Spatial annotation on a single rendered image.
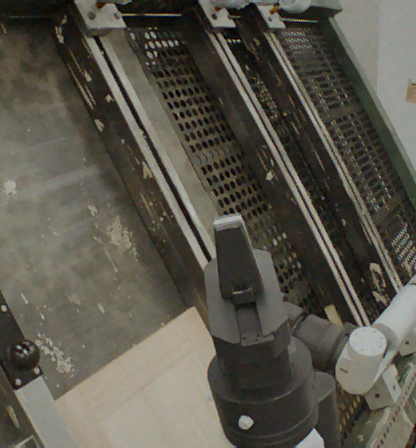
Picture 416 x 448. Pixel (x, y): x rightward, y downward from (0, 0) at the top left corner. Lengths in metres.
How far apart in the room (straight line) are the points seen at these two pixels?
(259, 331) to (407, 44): 4.27
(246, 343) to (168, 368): 0.60
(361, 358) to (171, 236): 0.39
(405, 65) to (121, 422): 4.01
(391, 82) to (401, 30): 0.40
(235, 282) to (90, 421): 0.48
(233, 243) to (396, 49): 4.26
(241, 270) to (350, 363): 0.64
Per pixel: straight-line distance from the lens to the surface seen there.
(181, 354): 1.05
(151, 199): 1.09
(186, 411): 1.03
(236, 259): 0.45
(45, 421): 0.82
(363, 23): 6.18
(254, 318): 0.45
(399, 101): 4.68
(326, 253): 1.46
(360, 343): 1.06
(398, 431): 1.59
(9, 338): 0.81
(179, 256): 1.09
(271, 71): 1.75
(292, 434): 0.53
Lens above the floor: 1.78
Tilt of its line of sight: 18 degrees down
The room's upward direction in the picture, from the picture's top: straight up
